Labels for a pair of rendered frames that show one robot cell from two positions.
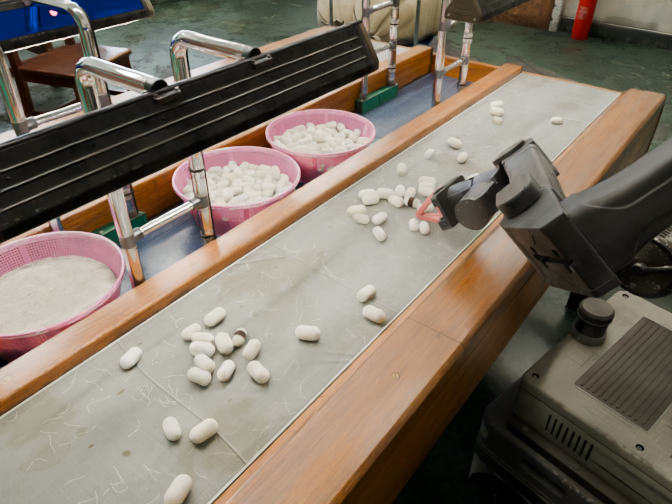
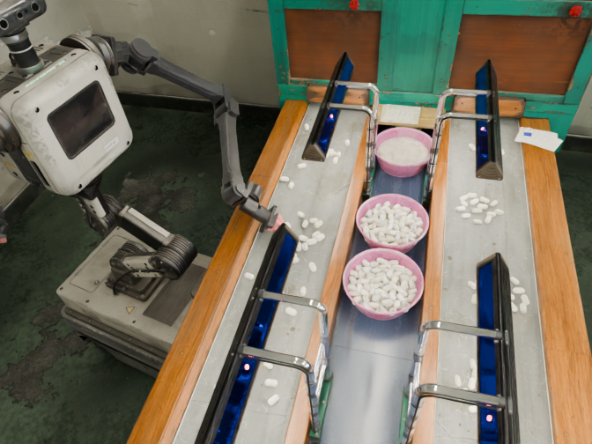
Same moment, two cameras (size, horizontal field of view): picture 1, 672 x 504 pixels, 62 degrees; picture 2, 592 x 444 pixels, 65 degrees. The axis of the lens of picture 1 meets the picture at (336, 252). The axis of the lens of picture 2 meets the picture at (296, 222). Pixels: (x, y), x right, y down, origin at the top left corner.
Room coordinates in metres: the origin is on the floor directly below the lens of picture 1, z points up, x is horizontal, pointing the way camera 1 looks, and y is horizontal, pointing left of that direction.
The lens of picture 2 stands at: (2.03, -0.51, 2.06)
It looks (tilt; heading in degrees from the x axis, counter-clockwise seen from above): 47 degrees down; 161
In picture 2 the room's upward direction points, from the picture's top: 6 degrees counter-clockwise
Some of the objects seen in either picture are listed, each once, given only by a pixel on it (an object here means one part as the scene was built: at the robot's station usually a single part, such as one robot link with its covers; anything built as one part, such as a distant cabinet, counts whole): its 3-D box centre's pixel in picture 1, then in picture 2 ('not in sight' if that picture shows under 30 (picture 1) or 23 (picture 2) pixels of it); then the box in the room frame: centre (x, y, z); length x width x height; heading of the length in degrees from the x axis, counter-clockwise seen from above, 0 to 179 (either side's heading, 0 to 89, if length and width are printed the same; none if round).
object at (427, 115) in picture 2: not in sight; (408, 115); (0.53, 0.61, 0.77); 0.33 x 0.15 x 0.01; 52
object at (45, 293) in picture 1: (49, 305); (402, 156); (0.70, 0.48, 0.71); 0.22 x 0.22 x 0.06
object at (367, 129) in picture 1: (320, 148); (381, 286); (1.27, 0.04, 0.72); 0.27 x 0.27 x 0.10
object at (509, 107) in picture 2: not in sight; (488, 105); (0.69, 0.91, 0.83); 0.30 x 0.06 x 0.07; 52
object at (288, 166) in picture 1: (239, 193); (391, 226); (1.05, 0.21, 0.72); 0.27 x 0.27 x 0.10
